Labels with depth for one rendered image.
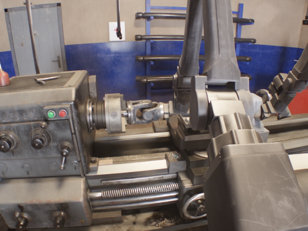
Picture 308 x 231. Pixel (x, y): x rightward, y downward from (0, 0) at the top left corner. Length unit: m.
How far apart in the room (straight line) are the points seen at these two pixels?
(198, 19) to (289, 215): 0.50
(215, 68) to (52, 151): 0.95
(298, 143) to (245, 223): 1.58
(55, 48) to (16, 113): 3.30
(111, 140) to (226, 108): 1.24
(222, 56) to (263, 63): 5.11
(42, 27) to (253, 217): 4.33
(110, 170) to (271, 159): 1.05
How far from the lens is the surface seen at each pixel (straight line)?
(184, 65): 0.66
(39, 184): 1.26
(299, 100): 4.00
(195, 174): 1.12
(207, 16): 0.41
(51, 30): 4.32
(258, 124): 1.53
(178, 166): 1.23
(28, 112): 1.08
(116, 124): 1.17
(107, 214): 1.47
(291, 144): 1.72
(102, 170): 1.22
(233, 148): 0.25
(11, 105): 1.11
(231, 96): 0.36
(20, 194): 1.29
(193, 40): 0.62
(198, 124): 0.34
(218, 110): 0.32
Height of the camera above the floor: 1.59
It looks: 24 degrees down
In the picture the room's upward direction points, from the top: straight up
